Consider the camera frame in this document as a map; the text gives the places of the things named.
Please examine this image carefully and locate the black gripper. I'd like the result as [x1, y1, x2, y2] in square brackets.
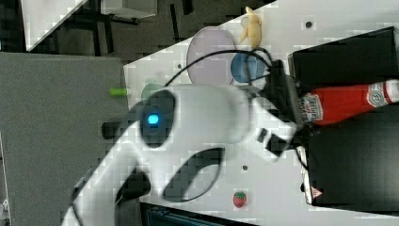
[262, 60, 313, 138]

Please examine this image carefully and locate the red ketchup bottle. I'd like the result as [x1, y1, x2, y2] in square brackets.
[299, 79, 399, 126]

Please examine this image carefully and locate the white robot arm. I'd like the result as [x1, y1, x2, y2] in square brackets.
[61, 60, 304, 226]

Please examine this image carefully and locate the blue plastic cup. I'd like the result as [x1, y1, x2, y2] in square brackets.
[231, 53, 266, 83]

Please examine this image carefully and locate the peeled toy banana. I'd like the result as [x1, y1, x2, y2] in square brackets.
[239, 7, 262, 49]

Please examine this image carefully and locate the lilac round plate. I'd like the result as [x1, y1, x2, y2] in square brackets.
[186, 26, 235, 86]

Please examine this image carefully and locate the red toy strawberry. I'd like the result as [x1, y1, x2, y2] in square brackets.
[232, 191, 247, 208]

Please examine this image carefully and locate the green toy pepper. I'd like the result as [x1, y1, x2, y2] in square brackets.
[109, 88, 129, 97]

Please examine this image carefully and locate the black round base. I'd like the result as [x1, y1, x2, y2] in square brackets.
[101, 121, 120, 140]

